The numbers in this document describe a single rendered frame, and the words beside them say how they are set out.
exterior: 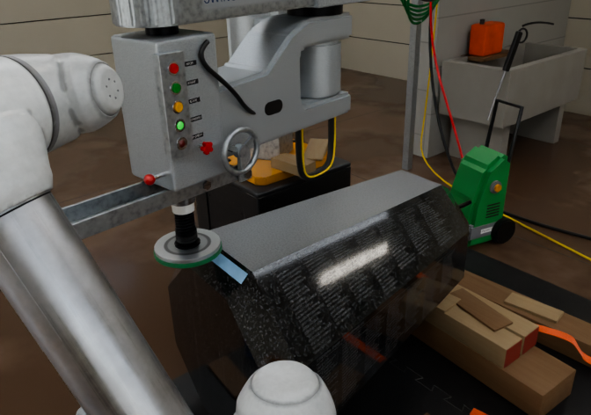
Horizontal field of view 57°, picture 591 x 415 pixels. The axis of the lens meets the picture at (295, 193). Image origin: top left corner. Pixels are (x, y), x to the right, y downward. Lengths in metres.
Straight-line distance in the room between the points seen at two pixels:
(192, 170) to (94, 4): 6.46
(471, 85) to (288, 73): 3.04
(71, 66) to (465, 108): 4.24
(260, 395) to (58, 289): 0.35
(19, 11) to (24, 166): 7.05
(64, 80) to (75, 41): 7.16
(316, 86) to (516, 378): 1.41
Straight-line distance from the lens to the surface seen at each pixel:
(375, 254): 2.02
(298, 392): 0.85
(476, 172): 3.50
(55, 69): 0.75
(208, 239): 1.83
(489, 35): 5.05
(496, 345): 2.48
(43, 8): 7.76
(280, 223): 2.02
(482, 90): 4.68
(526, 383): 2.48
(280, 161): 2.60
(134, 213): 1.59
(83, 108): 0.74
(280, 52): 1.81
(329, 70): 2.02
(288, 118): 1.87
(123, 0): 1.52
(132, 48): 1.57
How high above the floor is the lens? 1.75
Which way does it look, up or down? 24 degrees down
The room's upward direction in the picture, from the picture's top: 2 degrees counter-clockwise
